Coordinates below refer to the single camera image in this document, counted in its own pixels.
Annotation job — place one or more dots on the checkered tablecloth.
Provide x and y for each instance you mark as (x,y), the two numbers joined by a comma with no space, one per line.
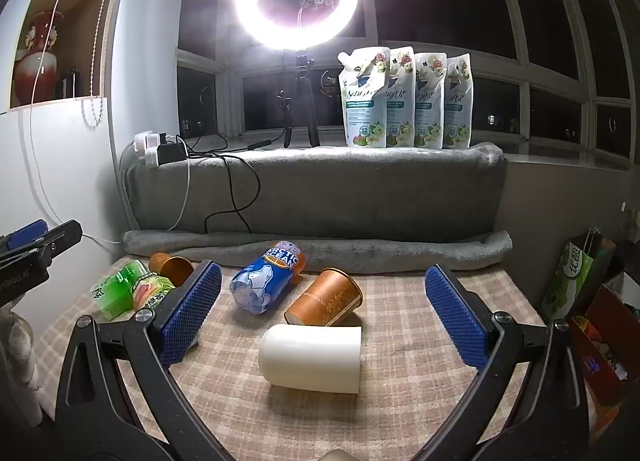
(390,391)

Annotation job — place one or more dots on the small brown cup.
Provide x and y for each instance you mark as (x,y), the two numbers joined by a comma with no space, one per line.
(172,267)

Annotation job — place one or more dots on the brown patterned paper cup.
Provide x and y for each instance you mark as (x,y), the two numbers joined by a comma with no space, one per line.
(322,300)

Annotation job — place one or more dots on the green packaged bottle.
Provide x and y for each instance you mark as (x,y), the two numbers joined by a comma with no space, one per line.
(116,292)

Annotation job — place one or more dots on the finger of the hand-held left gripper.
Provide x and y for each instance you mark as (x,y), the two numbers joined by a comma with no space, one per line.
(57,240)
(27,234)

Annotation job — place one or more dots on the white floral refill pouch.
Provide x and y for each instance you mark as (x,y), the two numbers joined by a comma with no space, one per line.
(457,106)
(400,106)
(362,106)
(430,106)

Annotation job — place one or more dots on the green and red snack packet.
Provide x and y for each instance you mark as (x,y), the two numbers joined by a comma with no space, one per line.
(152,293)

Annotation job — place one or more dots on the red cardboard box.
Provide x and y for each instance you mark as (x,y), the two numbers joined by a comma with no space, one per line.
(607,341)

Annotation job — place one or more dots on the white cup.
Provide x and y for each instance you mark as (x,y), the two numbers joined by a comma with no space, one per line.
(310,358)

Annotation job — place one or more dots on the wooden shelf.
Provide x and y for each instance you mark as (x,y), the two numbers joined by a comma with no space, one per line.
(85,31)

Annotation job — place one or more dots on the grey blanket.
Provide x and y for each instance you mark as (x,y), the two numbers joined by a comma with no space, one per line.
(350,196)

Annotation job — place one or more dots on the white power strip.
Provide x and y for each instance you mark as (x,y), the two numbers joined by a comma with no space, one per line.
(146,147)

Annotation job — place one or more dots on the black power adapter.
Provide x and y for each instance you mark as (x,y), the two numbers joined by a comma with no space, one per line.
(171,151)

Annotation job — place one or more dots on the green and white paper bag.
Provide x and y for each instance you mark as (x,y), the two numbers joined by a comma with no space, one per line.
(575,276)

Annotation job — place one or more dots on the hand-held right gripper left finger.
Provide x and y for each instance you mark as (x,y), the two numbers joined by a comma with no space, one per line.
(192,308)

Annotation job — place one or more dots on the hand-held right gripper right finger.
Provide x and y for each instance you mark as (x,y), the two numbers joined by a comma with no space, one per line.
(457,313)

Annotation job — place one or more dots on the red and white vase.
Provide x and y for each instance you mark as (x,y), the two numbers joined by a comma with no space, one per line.
(37,66)

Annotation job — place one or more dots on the black tripod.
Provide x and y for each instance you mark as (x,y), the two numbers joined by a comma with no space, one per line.
(300,101)

